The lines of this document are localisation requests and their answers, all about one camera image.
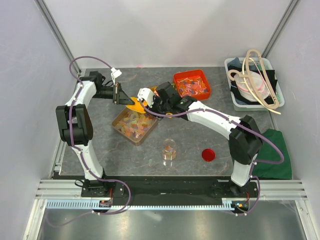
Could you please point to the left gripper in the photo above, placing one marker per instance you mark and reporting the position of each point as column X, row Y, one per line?
column 121, row 98

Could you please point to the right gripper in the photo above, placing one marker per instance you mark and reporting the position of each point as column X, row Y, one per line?
column 155, row 99

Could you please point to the yellow plastic scoop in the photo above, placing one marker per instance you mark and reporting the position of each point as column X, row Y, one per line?
column 144, row 108

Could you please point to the brown tin of popsicle candies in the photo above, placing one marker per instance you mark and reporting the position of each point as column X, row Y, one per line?
column 134, row 126

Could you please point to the clear glass jar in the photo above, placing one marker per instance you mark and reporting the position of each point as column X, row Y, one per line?
column 168, row 152

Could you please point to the red jar lid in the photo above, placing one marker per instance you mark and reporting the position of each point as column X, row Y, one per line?
column 208, row 155

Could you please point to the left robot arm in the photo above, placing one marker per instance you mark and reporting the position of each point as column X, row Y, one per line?
column 76, row 129

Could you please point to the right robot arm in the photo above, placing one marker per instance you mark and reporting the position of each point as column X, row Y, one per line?
column 243, row 145

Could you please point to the tin of colourful star candies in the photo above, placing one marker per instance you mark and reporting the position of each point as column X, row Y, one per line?
column 153, row 89

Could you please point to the orange box of candies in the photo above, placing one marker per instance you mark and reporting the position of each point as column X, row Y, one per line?
column 192, row 83

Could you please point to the spilled popsicle candy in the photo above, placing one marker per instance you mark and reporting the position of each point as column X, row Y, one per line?
column 150, row 162

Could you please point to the beige clothes hanger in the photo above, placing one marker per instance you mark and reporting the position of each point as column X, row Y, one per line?
column 255, row 86

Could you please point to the white laundry basket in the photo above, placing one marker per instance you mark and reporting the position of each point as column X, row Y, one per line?
column 239, row 102

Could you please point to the green cloth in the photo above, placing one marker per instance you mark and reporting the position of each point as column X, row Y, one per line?
column 281, row 171

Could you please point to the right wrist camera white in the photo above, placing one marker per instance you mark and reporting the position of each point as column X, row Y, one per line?
column 147, row 95

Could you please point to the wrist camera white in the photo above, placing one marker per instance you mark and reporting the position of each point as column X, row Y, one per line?
column 115, row 73
column 147, row 95

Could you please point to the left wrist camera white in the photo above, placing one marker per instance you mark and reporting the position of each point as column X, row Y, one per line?
column 115, row 73

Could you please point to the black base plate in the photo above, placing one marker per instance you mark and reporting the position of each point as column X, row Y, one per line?
column 175, row 189

